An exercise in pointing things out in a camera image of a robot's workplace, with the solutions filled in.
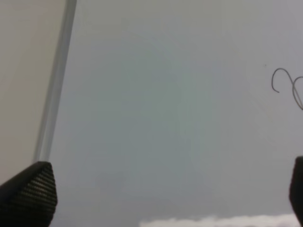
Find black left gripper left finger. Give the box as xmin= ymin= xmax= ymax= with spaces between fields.
xmin=0 ymin=161 xmax=58 ymax=227

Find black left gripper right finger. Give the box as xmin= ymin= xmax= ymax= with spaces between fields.
xmin=289 ymin=156 xmax=303 ymax=226

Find white aluminium-framed whiteboard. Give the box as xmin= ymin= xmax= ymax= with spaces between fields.
xmin=46 ymin=0 xmax=303 ymax=227

